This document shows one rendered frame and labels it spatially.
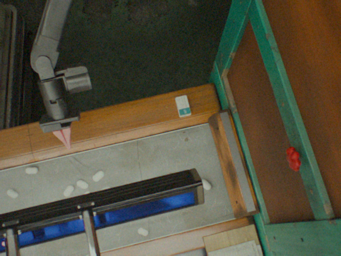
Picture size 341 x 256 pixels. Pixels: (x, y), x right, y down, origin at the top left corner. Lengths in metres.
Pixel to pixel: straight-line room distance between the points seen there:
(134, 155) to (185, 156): 0.16
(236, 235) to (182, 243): 0.15
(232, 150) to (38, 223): 0.54
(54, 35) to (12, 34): 0.93
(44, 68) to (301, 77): 0.60
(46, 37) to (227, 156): 0.56
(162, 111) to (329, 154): 0.66
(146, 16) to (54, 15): 1.29
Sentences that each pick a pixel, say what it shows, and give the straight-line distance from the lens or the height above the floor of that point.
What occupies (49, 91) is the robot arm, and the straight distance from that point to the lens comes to 1.02.
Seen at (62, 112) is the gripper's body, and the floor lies 0.95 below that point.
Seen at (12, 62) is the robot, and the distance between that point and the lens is 1.84.
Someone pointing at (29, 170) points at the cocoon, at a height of 0.76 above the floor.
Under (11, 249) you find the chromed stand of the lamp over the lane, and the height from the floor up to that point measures 1.12.
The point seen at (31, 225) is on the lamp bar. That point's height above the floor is 1.11.
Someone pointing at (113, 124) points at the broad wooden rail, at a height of 0.76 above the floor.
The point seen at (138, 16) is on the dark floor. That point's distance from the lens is 2.23.
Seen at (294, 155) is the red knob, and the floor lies 1.26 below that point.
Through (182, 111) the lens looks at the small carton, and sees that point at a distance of 1.18.
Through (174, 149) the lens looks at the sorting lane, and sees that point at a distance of 1.20.
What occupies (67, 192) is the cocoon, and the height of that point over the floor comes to 0.76.
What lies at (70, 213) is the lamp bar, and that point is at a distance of 0.82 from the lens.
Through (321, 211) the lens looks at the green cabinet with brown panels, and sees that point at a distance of 0.71.
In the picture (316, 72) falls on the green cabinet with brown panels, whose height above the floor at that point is 1.37.
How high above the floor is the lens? 1.91
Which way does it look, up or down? 75 degrees down
